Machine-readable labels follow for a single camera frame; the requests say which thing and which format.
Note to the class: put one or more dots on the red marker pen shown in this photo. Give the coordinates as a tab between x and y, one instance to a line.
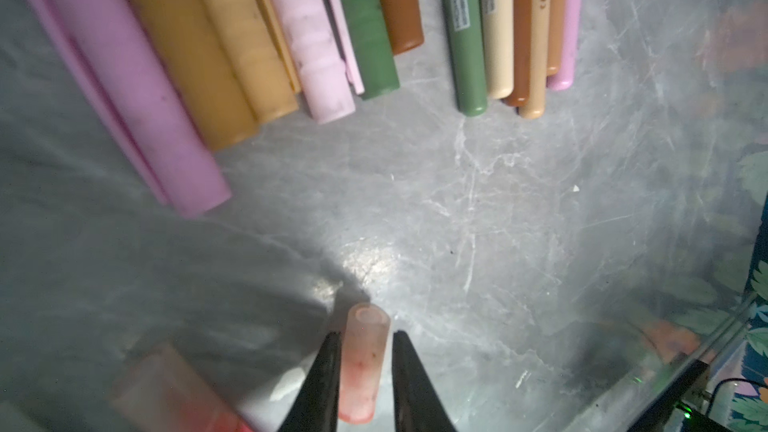
163	392

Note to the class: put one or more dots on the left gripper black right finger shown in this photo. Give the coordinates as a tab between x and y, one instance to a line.
417	406

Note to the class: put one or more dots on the green pen cap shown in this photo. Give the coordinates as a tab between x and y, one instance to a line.
371	44

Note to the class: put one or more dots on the dark green brown marker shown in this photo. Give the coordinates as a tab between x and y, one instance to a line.
464	32

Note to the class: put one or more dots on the translucent purple-pen cap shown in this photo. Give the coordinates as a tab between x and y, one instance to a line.
364	342

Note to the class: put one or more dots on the ochre brown marker pen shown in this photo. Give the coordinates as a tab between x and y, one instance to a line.
544	26

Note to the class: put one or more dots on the light pink pen cap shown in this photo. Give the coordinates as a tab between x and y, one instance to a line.
320	45

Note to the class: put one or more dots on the ochre pen cap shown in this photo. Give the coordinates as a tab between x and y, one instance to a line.
228	61

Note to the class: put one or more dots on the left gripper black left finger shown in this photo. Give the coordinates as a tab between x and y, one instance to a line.
315	408

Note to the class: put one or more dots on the olive green marker pen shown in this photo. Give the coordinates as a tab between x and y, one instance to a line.
522	54

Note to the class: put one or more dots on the light pink marker pen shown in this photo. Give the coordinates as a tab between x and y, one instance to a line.
498	42

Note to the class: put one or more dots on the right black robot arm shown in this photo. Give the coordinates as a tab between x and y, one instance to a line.
687	395

